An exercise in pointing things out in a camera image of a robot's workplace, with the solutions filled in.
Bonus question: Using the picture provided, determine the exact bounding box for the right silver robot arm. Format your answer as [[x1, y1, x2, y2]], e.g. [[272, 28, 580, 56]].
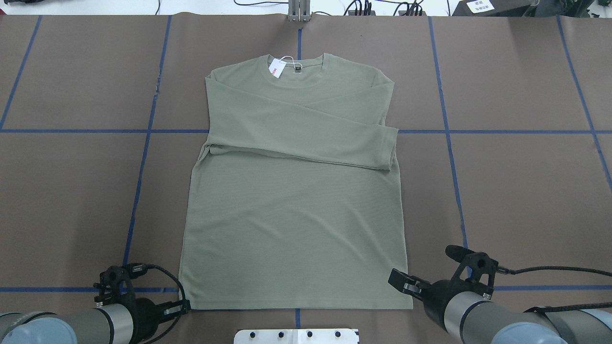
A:
[[388, 269, 612, 344]]

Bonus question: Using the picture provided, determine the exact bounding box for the olive green long-sleeve shirt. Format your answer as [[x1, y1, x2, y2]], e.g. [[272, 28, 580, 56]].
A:
[[179, 53, 413, 311]]

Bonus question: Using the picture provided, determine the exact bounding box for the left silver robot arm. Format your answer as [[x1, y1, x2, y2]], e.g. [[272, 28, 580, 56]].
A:
[[1, 298, 192, 344]]

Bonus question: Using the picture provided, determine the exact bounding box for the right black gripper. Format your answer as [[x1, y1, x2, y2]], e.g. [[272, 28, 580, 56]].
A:
[[388, 269, 471, 330]]

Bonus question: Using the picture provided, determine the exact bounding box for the white pedestal base plate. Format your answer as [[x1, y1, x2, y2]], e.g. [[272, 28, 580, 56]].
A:
[[233, 328, 361, 344]]

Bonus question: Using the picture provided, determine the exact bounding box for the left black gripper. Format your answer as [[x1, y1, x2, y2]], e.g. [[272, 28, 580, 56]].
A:
[[128, 299, 192, 341]]

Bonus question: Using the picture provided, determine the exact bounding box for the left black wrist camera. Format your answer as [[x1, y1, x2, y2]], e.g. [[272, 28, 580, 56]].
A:
[[93, 263, 148, 309]]

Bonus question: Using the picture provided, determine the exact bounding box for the white shirt price tag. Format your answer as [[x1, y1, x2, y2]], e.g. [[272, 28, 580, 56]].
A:
[[268, 56, 303, 79]]

